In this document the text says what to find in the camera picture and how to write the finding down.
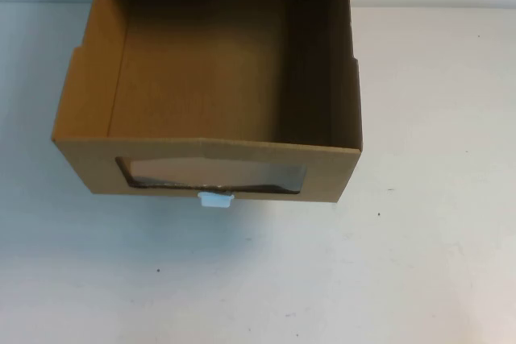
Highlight white plastic drawer handle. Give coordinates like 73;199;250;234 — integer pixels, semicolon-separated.
198;191;236;211

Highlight cardboard drawer with window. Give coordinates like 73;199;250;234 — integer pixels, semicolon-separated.
51;0;364;205

